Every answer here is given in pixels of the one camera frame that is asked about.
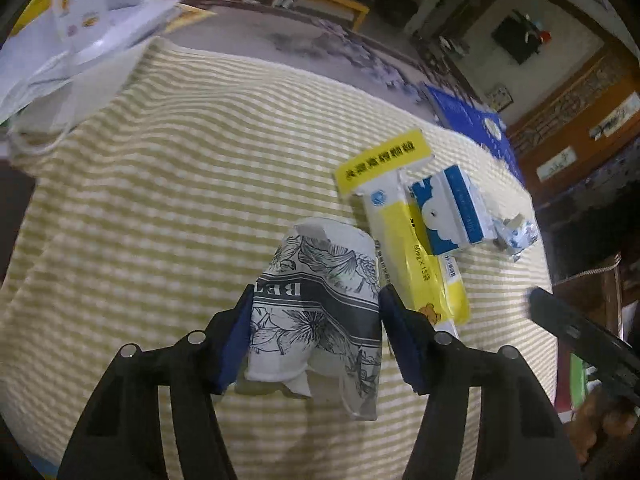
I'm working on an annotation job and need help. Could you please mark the long wall scroll picture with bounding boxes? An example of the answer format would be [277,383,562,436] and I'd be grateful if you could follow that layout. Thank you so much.
[587,92,640,141]

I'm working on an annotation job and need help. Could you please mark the wall mounted television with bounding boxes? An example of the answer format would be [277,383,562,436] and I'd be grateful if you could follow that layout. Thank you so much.
[491,12,543,66]

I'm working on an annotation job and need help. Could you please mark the black white floral paper cup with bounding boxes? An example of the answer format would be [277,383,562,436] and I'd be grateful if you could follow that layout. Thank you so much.
[244,217,383,421]

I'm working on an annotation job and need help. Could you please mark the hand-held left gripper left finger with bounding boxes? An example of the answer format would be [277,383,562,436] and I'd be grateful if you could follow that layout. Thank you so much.
[57,284,256,480]

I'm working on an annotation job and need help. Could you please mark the blue white carton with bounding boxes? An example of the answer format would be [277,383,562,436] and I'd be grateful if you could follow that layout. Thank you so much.
[409,165,496,257]

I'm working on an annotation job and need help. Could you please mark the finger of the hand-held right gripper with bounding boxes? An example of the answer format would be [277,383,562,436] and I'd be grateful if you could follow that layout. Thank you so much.
[527,287,640,406]

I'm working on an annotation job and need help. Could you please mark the small picture frame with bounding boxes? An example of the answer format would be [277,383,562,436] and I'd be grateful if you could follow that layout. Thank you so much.
[487,85,513,111]

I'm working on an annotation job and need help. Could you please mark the person's right hand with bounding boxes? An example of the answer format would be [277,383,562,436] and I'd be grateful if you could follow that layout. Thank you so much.
[570,387,638,466]

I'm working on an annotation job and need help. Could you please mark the yellow framed wooden stool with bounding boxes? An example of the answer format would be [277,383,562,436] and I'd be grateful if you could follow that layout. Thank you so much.
[295,0,371,31]

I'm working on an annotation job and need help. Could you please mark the crumpled blue white wrapper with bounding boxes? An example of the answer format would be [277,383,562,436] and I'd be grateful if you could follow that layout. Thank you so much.
[492,214,540,261]

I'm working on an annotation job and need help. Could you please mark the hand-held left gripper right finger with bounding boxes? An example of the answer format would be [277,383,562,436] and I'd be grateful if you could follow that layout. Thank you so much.
[378,284,583,480]

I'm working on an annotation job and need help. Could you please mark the white plastic bags pile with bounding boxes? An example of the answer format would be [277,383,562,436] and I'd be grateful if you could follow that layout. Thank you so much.
[0,0,183,133]

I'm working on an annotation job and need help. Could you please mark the long yellow box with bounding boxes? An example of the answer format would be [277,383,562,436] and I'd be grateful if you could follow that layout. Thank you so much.
[334,129,472,341]

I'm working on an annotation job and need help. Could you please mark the short wall scroll picture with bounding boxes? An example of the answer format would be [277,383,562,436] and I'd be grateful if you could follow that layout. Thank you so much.
[537,147,576,183]

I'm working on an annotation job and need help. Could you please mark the green rimmed red trash bin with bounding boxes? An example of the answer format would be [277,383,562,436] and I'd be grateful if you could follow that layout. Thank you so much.
[570,352,603,411]

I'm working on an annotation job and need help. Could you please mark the flat blue box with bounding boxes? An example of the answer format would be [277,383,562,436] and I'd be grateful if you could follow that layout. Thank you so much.
[425,85,526,186]

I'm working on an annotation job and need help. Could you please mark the white paper bag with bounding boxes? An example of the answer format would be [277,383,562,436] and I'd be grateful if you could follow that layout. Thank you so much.
[52,0,108,46]

